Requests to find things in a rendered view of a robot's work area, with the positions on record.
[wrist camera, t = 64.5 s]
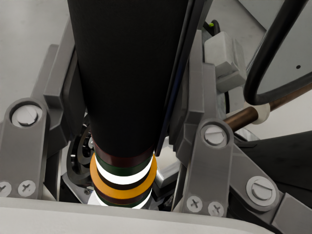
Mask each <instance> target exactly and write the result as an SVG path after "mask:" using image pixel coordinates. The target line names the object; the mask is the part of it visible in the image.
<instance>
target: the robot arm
mask: <svg viewBox="0 0 312 234"><path fill-rule="evenodd" d="M85 110H86V101H85V94H84V89H83V84H82V79H81V74H80V68H79V63H78V56H77V51H76V46H75V41H74V36H73V30H72V23H71V18H70V15H69V17H68V20H67V23H66V26H65V29H64V32H63V35H62V38H61V41H60V44H59V45H57V44H50V45H49V46H48V48H47V51H46V54H45V57H44V60H43V63H42V65H41V68H40V71H39V74H38V76H37V79H36V82H35V85H34V88H33V90H32V93H31V96H30V97H26V98H21V99H19V100H16V101H15V102H13V103H12V104H10V106H9V107H8V108H7V110H6V112H5V115H4V120H2V121H0V234H312V209H310V208H309V207H307V206H306V205H305V204H303V203H301V202H300V201H298V200H297V199H295V198H294V197H292V196H291V195H289V194H288V193H282V192H281V191H279V190H278V188H277V186H276V184H275V183H274V181H273V180H272V179H271V178H270V177H269V176H268V175H267V174H266V173H265V172H264V171H263V170H262V169H261V168H260V167H259V166H258V165H256V164H255V163H254V162H253V161H252V160H251V159H250V158H249V157H248V156H247V155H246V154H245V153H244V152H243V151H242V150H241V149H240V148H239V147H238V146H237V145H236V144H234V134H233V131H232V129H231V128H230V126H229V125H228V124H227V123H225V122H224V121H222V120H220V119H218V108H217V92H216V75H215V65H214V64H211V63H203V48H202V30H197V31H196V34H195V39H194V42H193V45H192V48H191V52H190V55H189V58H188V62H187V65H186V69H185V72H184V75H183V77H182V81H181V85H180V88H179V91H178V94H177V98H176V101H175V105H174V108H173V112H172V115H171V118H170V123H169V145H173V152H176V155H175V156H176V157H177V158H178V159H179V161H180V162H181V165H180V169H179V174H178V179H177V184H176V189H175V195H174V199H173V204H172V209H171V212H166V211H156V210H147V209H137V208H123V207H113V206H102V205H91V204H81V203H70V202H59V189H60V175H61V162H62V149H63V148H64V147H66V146H67V145H68V143H69V141H74V139H75V135H80V132H81V128H82V124H83V120H84V116H85ZM227 212H228V213H229V214H230V215H231V216H232V217H233V218H235V219H230V218H227Z"/></svg>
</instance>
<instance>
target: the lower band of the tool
mask: <svg viewBox="0 0 312 234"><path fill-rule="evenodd" d="M156 171H157V163H156V158H155V155H154V154H153V157H152V161H151V168H150V172H149V175H148V177H147V178H146V180H145V181H144V182H143V183H142V184H141V185H139V186H138V187H136V188H133V189H129V190H117V189H113V188H111V187H109V186H107V185H106V184H105V183H104V182H103V181H102V180H101V179H100V177H99V175H98V172H97V163H96V158H95V153H94V154H93V156H92V159H91V163H90V172H91V177H92V180H93V182H94V184H95V185H96V187H97V188H98V189H99V190H100V191H101V192H103V193H104V194H105V195H107V196H109V197H112V198H116V199H129V198H133V197H136V196H138V195H140V194H142V193H143V192H145V191H146V190H147V189H148V188H149V187H150V186H151V184H152V183H153V181H154V178H155V176H156Z"/></svg>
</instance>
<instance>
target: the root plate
mask: <svg viewBox="0 0 312 234"><path fill-rule="evenodd" d="M62 179H63V180H64V182H65V184H66V185H67V186H68V187H69V189H70V190H71V191H72V192H73V193H74V195H75V196H76V197H77V198H78V199H79V201H80V202H81V203H82V204H88V201H89V198H90V196H91V194H92V193H91V194H89V195H86V194H85V193H84V188H81V187H78V186H76V185H75V184H73V183H72V182H71V181H70V180H69V178H68V175H67V172H65V173H64V174H63V176H62Z"/></svg>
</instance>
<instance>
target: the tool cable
mask: <svg viewBox="0 0 312 234"><path fill-rule="evenodd" d="M308 1H309V0H285V1H284V3H283V5H282V7H281V9H280V10H279V12H278V14H277V16H276V18H275V20H274V22H273V24H272V25H271V27H270V29H269V31H268V33H267V35H266V37H265V39H264V41H263V43H262V45H261V47H260V49H259V51H258V53H257V55H256V58H255V60H254V62H253V64H252V67H251V69H250V72H249V74H248V77H247V80H246V83H245V86H244V90H243V96H244V98H245V102H244V106H243V109H245V108H247V107H249V106H252V107H254V108H255V109H256V110H257V112H258V115H259V117H258V119H257V120H256V121H254V122H252V123H251V124H254V125H258V124H261V123H263V122H265V121H266V120H267V119H268V117H269V115H270V105H269V103H270V102H272V101H275V100H277V99H279V98H282V97H284V96H286V95H288V94H290V93H292V92H294V91H296V90H299V89H301V88H302V87H304V86H306V85H308V84H310V83H312V72H310V73H308V74H306V75H304V76H302V77H300V78H298V79H296V80H294V81H291V82H289V83H287V84H285V85H283V86H280V87H278V88H276V89H273V90H271V91H267V92H265V93H262V94H257V90H258V87H259V85H260V83H261V81H262V79H263V77H264V75H265V73H266V71H267V69H268V67H269V66H270V64H271V62H272V60H273V58H274V57H275V55H276V53H277V51H278V50H279V48H280V46H281V45H282V43H283V41H284V40H285V38H286V36H287V35H288V33H289V32H290V30H291V28H292V26H293V25H294V23H295V22H296V20H297V18H298V17H299V15H300V14H301V12H302V10H303V9H304V7H305V6H306V4H307V2H308Z"/></svg>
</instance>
